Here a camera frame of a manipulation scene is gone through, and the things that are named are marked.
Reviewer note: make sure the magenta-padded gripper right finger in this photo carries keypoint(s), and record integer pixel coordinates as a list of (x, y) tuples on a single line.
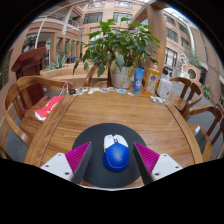
[(163, 165)]

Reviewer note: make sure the wooden armchair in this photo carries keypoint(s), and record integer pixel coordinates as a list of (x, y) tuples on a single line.
[(30, 126), (208, 111), (91, 75), (186, 100)]

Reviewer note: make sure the green potted plant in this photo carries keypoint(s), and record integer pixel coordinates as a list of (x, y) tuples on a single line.
[(120, 43)]

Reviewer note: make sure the dark red wooden lectern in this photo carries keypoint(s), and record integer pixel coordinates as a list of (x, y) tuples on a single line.
[(30, 66)]

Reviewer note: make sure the black round mouse pad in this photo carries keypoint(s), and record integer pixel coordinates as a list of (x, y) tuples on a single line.
[(96, 136)]

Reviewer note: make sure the yellow flowering plant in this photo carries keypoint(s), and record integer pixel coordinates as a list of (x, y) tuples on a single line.
[(206, 91)]

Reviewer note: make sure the blue squeeze tube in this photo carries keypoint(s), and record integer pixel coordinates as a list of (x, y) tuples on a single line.
[(138, 81)]

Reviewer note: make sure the spiky agave plant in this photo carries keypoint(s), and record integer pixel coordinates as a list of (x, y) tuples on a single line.
[(59, 62)]

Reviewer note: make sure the small clear packet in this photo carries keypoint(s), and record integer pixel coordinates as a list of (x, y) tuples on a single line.
[(157, 99)]

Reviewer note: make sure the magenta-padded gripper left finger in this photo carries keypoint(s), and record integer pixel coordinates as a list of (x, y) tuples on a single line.
[(58, 164)]

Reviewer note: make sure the white statue on pedestal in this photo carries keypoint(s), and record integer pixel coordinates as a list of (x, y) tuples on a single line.
[(183, 61)]

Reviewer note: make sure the small printed cards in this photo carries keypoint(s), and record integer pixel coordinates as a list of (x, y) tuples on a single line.
[(100, 90)]

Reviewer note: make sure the yellow dish soap bottle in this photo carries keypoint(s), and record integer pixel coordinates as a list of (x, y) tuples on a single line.
[(152, 81)]

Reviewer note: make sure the white pump bottle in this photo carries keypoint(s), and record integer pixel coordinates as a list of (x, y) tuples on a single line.
[(164, 88)]

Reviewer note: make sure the blue and white computer mouse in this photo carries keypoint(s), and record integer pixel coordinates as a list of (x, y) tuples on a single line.
[(116, 156)]

